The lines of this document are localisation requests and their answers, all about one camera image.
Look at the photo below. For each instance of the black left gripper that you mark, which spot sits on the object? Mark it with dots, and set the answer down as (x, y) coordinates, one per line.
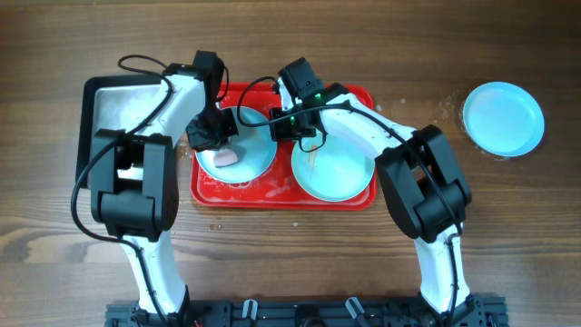
(209, 134)

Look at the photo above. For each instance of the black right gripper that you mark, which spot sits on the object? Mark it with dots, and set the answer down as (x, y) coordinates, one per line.
(290, 129)

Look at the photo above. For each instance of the pink cleaning sponge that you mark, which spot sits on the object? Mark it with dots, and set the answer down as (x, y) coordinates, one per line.
(225, 156)

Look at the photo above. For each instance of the light blue plate top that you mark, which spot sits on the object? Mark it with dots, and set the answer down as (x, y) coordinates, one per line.
(255, 151)

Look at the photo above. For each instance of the light blue plate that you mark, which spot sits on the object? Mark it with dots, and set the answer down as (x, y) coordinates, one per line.
(255, 151)
(331, 169)
(503, 119)

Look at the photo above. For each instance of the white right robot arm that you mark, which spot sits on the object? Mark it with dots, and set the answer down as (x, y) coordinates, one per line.
(425, 191)

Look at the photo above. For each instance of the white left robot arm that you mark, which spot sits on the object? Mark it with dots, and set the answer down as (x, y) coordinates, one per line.
(134, 188)

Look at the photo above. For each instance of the black metal water tray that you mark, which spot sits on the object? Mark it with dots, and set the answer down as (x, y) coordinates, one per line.
(121, 102)

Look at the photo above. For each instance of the light blue plate bottom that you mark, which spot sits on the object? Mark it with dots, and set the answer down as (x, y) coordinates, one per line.
(331, 169)

